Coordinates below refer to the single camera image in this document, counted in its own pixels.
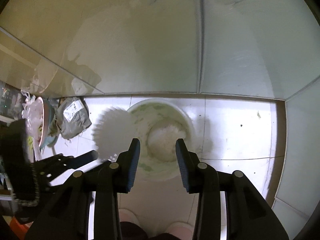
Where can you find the white trash bowl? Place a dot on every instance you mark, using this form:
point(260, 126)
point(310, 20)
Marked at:
point(158, 125)

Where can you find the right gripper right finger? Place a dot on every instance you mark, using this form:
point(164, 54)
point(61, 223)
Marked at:
point(248, 214)

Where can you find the pink bin with bag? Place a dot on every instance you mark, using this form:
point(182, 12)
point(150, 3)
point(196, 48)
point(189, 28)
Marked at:
point(38, 114)

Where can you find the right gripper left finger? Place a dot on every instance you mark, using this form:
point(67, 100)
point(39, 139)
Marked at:
point(66, 215)

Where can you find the grey package on floor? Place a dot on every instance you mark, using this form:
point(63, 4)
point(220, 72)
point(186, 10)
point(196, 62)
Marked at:
point(72, 117)

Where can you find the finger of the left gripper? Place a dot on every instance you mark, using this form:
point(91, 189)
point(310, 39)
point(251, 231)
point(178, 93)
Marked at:
point(84, 159)

